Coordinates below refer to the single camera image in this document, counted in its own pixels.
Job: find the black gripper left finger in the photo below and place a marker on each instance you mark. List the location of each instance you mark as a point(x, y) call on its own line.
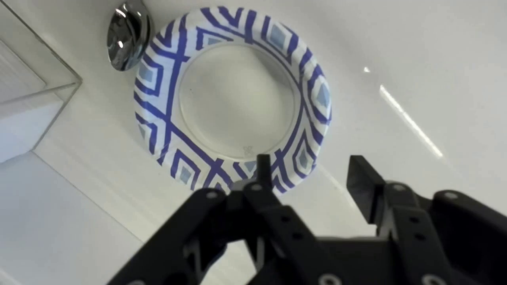
point(223, 238)

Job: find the blue white patterned paper plate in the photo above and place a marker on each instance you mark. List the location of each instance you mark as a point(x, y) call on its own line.
point(239, 100)

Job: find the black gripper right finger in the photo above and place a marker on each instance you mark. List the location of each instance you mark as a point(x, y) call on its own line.
point(449, 238)

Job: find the small silver metal can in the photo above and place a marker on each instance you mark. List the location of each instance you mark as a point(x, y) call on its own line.
point(128, 37)

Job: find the clear box of white napkins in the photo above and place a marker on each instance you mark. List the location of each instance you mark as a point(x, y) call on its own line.
point(26, 100)

